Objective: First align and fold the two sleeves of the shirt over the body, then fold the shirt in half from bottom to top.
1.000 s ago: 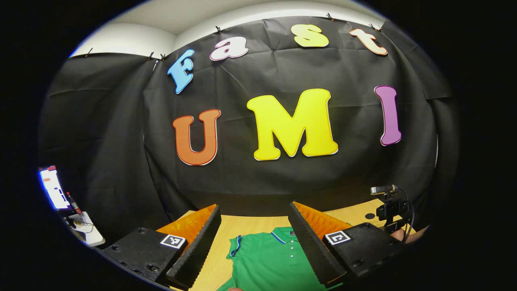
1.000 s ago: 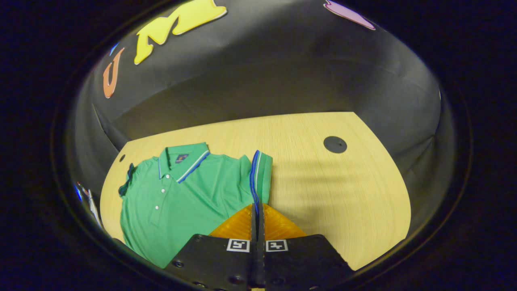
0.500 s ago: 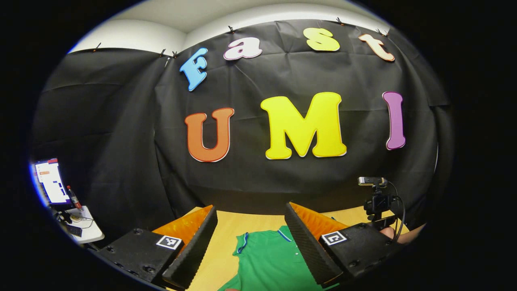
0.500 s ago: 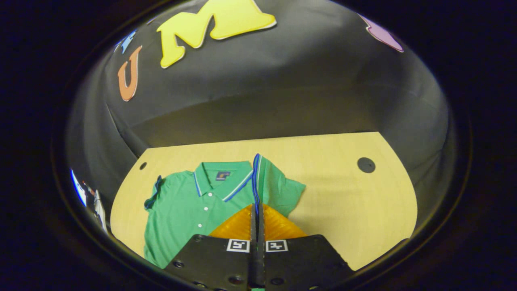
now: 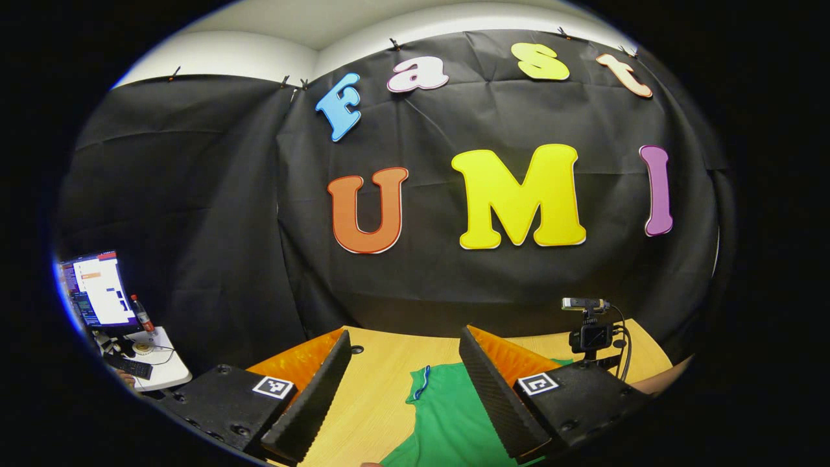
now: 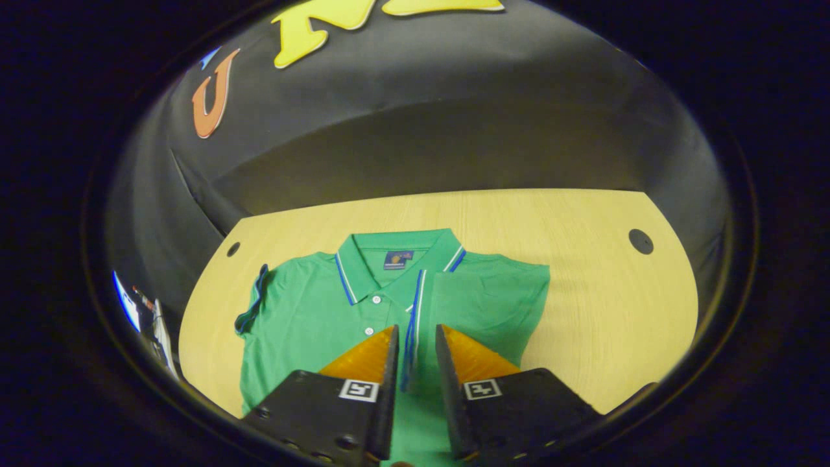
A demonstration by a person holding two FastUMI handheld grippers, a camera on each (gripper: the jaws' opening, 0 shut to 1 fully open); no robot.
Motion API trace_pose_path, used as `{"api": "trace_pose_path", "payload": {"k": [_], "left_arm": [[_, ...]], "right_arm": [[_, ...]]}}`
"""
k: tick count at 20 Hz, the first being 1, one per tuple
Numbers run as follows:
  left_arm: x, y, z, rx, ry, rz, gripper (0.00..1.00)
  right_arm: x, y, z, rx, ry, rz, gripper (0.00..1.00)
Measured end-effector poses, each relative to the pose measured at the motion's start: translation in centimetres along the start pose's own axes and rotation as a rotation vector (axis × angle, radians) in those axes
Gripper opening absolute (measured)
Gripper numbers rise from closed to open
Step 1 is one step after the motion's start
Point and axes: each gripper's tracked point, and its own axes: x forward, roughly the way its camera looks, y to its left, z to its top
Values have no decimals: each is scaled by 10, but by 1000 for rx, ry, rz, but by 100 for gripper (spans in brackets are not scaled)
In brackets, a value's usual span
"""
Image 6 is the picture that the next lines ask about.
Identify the white object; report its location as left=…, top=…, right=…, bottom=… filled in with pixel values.
left=153, top=317, right=178, bottom=378

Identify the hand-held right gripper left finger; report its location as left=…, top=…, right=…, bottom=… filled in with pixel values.
left=241, top=324, right=400, bottom=466

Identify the green polo T-shirt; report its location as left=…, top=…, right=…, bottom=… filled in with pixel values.
left=235, top=228, right=551, bottom=467

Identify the blue white panel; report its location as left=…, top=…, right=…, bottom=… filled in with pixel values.
left=113, top=270, right=141, bottom=333

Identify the black backdrop cloth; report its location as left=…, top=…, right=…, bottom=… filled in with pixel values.
left=104, top=0, right=733, bottom=390

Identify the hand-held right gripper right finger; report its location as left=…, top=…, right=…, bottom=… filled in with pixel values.
left=434, top=324, right=600, bottom=462

